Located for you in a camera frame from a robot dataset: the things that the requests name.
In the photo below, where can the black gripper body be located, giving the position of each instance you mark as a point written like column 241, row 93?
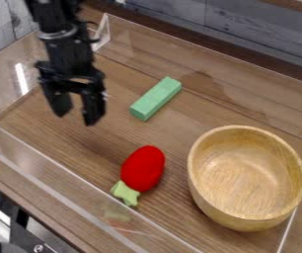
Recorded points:
column 69, row 72

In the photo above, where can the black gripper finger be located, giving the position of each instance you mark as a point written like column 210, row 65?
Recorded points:
column 59, row 99
column 94, row 104

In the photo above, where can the red plush strawberry toy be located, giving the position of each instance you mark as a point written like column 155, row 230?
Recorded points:
column 141, row 174

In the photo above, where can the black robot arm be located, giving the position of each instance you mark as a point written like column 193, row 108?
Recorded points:
column 55, row 14

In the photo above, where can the green foam block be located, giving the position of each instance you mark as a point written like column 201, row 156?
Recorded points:
column 155, row 98

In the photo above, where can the wooden bowl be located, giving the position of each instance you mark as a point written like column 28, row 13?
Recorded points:
column 245, row 177

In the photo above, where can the clear acrylic corner bracket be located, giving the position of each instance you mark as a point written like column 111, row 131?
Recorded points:
column 101, row 34

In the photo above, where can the clear acrylic tray wall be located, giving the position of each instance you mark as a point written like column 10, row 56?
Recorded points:
column 61, row 165

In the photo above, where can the black metal table bracket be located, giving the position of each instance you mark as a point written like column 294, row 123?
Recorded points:
column 22, row 237

